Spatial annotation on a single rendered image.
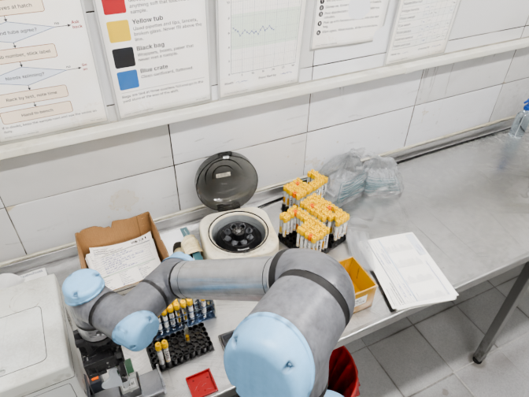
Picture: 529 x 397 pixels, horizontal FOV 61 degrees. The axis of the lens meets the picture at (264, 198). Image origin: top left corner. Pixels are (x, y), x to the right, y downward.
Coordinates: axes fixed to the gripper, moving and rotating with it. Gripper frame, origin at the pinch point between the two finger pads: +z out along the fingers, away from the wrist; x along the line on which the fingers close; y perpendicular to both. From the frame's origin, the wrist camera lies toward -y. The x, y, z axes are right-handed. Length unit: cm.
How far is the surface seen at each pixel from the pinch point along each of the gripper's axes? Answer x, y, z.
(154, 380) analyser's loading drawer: -0.1, -5.9, 8.4
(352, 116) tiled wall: -59, -104, -16
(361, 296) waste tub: 3, -68, 5
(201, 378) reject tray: 2.4, -17.4, 12.2
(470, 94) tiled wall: -59, -168, -12
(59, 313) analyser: -9.5, 9.5, -17.4
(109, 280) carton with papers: -36.7, -2.2, 6.2
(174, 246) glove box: -42.6, -24.5, 6.9
